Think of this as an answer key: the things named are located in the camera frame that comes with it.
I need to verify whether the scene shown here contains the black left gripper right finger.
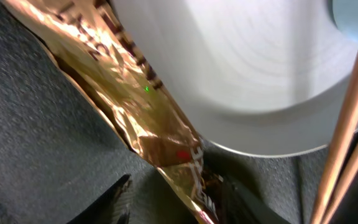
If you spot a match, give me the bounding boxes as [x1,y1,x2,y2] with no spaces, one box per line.
[219,176,289,224]

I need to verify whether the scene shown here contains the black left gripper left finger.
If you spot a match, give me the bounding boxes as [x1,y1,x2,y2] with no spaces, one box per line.
[68,174,132,224]

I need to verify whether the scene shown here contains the wooden chopstick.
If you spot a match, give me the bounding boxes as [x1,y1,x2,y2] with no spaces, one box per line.
[310,53,358,223]
[321,142,358,224]

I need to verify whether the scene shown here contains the brown gold coffee sachet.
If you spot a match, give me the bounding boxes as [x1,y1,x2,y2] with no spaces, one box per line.
[4,0,223,223]

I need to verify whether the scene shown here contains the round black serving tray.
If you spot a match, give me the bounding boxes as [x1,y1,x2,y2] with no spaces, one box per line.
[0,2,328,223]

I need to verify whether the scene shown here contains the light grey round plate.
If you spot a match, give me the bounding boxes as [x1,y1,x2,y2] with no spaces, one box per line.
[113,0,358,157]

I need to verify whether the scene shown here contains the light blue plastic cup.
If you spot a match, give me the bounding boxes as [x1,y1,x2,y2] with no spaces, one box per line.
[331,0,358,42]

